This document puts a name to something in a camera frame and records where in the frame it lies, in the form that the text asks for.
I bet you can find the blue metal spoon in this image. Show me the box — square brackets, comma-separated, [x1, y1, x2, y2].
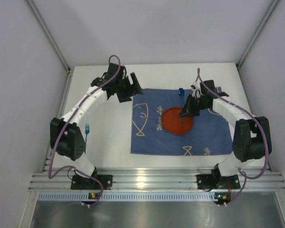
[178, 88, 185, 110]

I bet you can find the red plate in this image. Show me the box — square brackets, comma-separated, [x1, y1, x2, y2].
[161, 107, 194, 135]

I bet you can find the blue fish placemat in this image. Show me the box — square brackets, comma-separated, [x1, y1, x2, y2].
[131, 88, 232, 156]

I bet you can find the blue metal fork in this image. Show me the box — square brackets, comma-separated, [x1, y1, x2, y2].
[85, 123, 90, 143]

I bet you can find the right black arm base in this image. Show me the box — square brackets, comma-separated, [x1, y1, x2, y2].
[196, 174, 241, 191]

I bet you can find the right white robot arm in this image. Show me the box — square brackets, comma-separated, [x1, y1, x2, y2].
[179, 80, 272, 180]

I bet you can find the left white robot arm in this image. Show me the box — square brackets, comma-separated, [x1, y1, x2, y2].
[50, 63, 143, 179]

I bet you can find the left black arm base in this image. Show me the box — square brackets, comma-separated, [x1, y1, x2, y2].
[70, 174, 113, 190]

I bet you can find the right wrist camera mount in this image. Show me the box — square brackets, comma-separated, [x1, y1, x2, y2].
[191, 82, 201, 98]

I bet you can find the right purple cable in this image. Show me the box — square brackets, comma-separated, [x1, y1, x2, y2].
[195, 67, 269, 207]

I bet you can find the purple cable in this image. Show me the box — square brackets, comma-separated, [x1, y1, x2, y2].
[48, 55, 122, 207]
[195, 67, 269, 207]

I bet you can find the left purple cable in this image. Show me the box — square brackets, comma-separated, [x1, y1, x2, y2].
[48, 55, 122, 207]

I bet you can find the aluminium mounting rail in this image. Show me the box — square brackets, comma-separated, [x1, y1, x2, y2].
[28, 152, 285, 190]

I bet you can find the slotted cable duct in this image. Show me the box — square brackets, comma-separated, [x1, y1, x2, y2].
[38, 191, 230, 202]

